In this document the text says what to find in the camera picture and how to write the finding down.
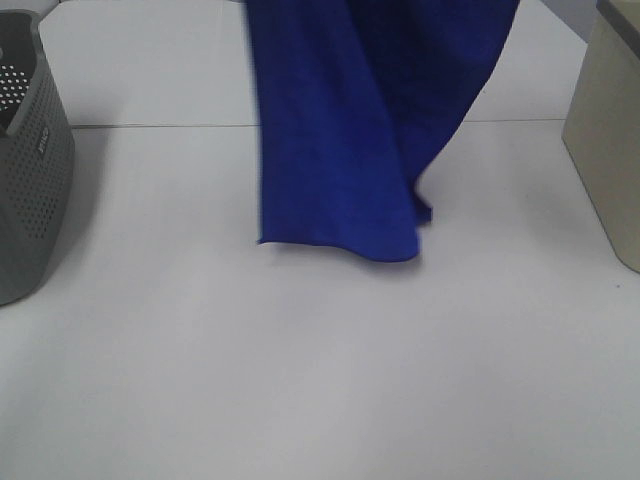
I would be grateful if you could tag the blue microfibre towel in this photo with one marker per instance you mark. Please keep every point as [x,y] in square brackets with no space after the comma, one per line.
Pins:
[355,100]

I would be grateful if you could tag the grey perforated laundry basket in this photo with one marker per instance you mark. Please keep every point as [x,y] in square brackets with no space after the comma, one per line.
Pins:
[37,156]

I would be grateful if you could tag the beige storage box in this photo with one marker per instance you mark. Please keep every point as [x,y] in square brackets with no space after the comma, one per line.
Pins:
[601,131]

